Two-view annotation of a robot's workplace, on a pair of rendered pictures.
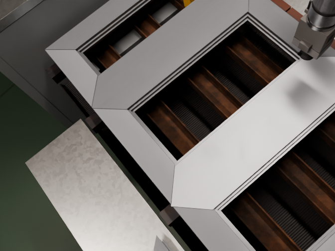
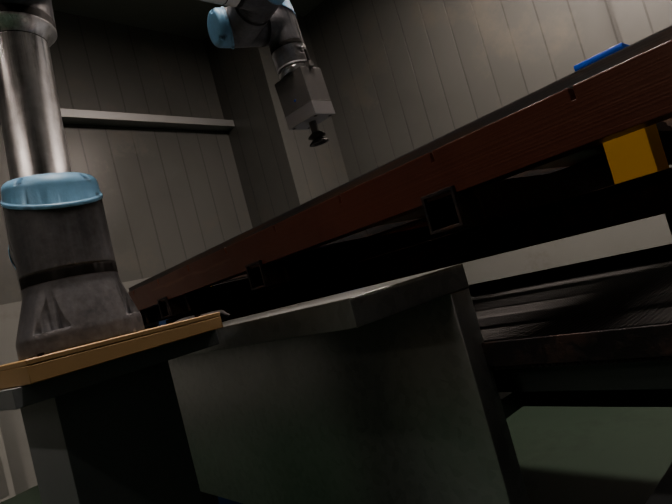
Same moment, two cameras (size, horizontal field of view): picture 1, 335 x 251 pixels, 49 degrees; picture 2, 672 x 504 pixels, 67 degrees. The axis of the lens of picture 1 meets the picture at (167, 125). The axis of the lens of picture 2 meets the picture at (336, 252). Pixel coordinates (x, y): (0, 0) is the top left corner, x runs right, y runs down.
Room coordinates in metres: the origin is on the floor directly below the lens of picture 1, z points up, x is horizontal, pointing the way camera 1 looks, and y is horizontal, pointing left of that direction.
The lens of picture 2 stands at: (1.39, -0.94, 0.70)
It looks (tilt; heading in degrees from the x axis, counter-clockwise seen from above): 3 degrees up; 154
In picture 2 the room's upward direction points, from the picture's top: 15 degrees counter-clockwise
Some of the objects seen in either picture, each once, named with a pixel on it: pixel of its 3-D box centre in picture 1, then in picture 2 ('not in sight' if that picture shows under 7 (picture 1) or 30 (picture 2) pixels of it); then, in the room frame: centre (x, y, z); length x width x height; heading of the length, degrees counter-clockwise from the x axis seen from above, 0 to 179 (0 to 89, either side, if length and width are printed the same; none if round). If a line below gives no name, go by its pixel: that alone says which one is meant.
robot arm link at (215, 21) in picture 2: not in sight; (241, 23); (0.48, -0.57, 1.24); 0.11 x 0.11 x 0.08; 7
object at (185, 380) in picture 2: not in sight; (233, 418); (0.27, -0.74, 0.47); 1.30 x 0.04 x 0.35; 17
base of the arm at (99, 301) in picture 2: not in sight; (77, 307); (0.64, -0.97, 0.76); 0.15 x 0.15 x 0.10
